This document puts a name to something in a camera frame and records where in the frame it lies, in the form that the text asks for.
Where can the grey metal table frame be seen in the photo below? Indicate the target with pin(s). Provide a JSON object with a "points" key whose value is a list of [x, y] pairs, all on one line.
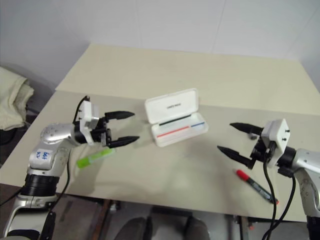
{"points": [[232, 227]]}

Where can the dark rounded shape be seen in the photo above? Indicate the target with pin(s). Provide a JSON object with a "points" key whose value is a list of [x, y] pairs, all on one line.
{"points": [[197, 228]]}

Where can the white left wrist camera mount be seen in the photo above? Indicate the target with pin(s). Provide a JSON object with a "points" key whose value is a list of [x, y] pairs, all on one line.
{"points": [[88, 111]]}

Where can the small grey block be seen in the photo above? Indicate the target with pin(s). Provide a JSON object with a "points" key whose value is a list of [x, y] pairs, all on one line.
{"points": [[251, 136]]}

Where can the cream folded cloth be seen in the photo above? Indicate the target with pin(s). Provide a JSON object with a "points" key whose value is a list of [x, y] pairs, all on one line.
{"points": [[12, 100]]}

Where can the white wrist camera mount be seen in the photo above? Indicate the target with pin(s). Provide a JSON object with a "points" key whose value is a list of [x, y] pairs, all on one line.
{"points": [[277, 135], [88, 111]]}

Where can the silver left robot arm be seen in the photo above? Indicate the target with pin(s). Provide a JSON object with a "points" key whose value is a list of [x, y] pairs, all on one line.
{"points": [[50, 132]]}

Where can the red pen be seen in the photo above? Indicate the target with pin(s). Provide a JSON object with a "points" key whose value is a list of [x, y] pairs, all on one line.
{"points": [[172, 131]]}

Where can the blue pen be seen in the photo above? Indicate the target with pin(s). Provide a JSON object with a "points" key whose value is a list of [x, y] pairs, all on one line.
{"points": [[198, 124]]}

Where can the green highlighter pen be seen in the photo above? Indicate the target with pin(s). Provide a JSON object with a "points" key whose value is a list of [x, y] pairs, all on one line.
{"points": [[92, 158]]}

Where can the black pen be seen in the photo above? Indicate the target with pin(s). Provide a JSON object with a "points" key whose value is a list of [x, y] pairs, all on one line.
{"points": [[175, 120]]}

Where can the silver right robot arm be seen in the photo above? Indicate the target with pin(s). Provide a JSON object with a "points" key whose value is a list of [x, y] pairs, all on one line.
{"points": [[307, 160]]}

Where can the white open pencil case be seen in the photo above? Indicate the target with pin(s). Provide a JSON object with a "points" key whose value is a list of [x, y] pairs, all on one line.
{"points": [[172, 105]]}

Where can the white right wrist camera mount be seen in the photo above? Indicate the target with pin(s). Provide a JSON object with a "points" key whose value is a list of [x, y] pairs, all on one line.
{"points": [[277, 135]]}

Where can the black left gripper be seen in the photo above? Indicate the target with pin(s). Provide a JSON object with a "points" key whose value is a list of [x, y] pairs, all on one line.
{"points": [[103, 133]]}

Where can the red capped black marker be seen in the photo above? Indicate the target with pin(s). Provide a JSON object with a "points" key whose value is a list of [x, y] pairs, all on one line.
{"points": [[255, 186]]}

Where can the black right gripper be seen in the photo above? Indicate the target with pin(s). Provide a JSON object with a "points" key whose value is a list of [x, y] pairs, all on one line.
{"points": [[261, 152]]}

